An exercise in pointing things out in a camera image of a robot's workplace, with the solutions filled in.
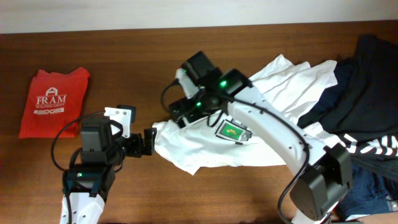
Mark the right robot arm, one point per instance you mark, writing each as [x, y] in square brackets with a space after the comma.
[322, 174]

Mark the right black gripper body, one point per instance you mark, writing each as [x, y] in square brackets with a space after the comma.
[179, 109]

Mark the black t-shirt white lettering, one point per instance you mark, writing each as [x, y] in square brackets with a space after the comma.
[365, 118]

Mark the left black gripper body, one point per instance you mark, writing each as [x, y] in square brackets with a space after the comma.
[137, 144]

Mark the white printed t-shirt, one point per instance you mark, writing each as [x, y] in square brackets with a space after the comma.
[221, 140]

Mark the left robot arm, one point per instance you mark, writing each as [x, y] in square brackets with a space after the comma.
[93, 167]

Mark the folded red t-shirt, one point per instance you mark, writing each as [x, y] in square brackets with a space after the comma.
[54, 100]

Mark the navy blue garment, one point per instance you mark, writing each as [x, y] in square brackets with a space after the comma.
[331, 96]

